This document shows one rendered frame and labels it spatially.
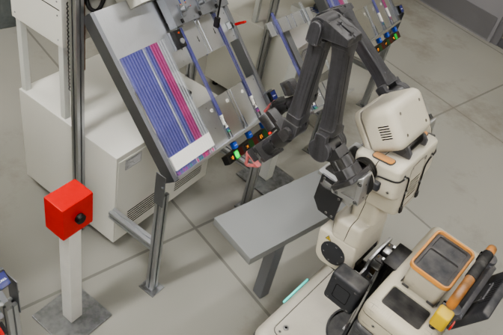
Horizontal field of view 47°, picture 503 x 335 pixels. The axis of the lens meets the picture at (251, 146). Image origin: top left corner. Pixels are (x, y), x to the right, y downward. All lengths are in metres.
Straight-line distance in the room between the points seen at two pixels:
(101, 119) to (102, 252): 0.68
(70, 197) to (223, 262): 1.09
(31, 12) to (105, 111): 0.55
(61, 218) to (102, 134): 0.62
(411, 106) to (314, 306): 1.09
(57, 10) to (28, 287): 1.25
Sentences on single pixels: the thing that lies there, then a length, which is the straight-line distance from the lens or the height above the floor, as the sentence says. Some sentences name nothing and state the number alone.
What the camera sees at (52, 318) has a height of 0.01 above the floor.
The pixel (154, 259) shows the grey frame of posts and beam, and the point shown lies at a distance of 2.66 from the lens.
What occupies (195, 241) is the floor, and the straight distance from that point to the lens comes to 3.05.
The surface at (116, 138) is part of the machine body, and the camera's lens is 2.63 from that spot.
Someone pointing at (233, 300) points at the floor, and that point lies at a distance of 2.87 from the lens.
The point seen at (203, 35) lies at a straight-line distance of 2.58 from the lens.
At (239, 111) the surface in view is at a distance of 2.61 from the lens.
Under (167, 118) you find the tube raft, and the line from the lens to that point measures 2.33.
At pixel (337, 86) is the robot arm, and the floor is 1.45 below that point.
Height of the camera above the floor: 2.35
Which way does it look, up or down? 40 degrees down
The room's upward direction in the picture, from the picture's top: 14 degrees clockwise
